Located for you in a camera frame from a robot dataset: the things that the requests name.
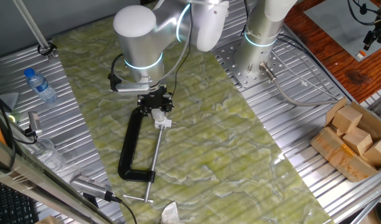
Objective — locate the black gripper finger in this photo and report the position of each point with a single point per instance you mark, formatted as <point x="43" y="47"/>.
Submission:
<point x="143" y="107"/>
<point x="168" y="104"/>

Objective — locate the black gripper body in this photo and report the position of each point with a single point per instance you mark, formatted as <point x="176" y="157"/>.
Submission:
<point x="154" y="98"/>

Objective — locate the white light bulb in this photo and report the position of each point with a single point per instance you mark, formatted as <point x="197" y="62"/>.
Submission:
<point x="157" y="115"/>

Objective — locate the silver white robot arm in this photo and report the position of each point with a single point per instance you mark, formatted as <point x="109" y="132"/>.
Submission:
<point x="140" y="43"/>

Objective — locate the black C-clamp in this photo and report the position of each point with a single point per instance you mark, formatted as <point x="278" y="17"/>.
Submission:
<point x="128" y="146"/>

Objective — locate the green marble pattern mat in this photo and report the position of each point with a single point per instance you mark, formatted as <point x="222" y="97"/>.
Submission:
<point x="209" y="140"/>

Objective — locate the clear water bottle blue cap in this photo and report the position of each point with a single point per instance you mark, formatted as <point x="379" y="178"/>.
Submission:
<point x="41" y="86"/>

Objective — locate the crumpled white tissue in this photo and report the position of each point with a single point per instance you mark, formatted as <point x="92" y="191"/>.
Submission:
<point x="170" y="214"/>

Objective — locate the grey triangular sheet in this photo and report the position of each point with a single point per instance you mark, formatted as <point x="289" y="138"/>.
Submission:
<point x="8" y="99"/>

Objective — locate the metal tripod pole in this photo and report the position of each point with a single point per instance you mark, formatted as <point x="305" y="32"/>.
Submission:
<point x="30" y="23"/>

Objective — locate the small cardboard box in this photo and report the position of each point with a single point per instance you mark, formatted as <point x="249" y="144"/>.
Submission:
<point x="47" y="220"/>

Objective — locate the black keyboard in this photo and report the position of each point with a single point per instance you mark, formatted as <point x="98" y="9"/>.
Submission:
<point x="10" y="205"/>

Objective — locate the wooden block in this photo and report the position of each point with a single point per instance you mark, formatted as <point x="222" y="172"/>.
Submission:
<point x="358" y="140"/>
<point x="377" y="152"/>
<point x="346" y="119"/>
<point x="337" y="130"/>

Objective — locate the brown wooden table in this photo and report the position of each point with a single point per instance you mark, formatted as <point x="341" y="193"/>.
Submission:
<point x="343" y="71"/>

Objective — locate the large cardboard box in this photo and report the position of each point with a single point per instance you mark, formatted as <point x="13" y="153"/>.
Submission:
<point x="340" y="158"/>

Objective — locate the grey pad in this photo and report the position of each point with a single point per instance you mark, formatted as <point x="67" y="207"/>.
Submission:
<point x="336" y="28"/>

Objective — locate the small orange white item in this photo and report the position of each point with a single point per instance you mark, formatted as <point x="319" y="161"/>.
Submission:
<point x="361" y="54"/>

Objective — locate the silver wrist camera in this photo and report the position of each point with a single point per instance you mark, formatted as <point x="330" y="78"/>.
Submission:
<point x="128" y="87"/>

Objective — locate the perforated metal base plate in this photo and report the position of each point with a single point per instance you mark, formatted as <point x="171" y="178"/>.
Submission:
<point x="228" y="59"/>

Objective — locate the silver ribbed camera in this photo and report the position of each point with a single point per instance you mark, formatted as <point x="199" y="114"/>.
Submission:
<point x="87" y="186"/>

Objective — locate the silver camera with black mount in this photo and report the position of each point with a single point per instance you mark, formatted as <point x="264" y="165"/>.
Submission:
<point x="34" y="121"/>

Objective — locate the aluminium frame bar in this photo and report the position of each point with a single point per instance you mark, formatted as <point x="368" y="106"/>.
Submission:
<point x="38" y="183"/>

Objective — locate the aluminium profile rail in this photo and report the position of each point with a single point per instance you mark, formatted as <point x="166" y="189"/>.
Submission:
<point x="371" y="208"/>

